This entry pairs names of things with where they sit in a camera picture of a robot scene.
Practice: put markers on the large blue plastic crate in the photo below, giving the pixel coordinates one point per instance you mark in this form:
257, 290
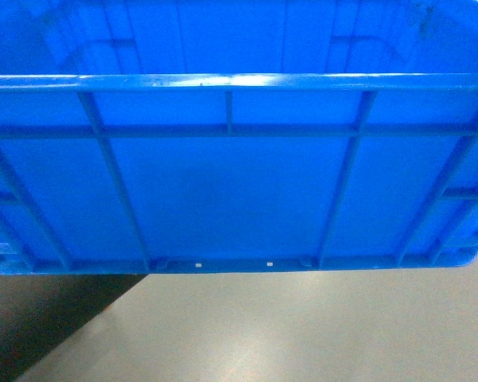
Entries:
165, 137

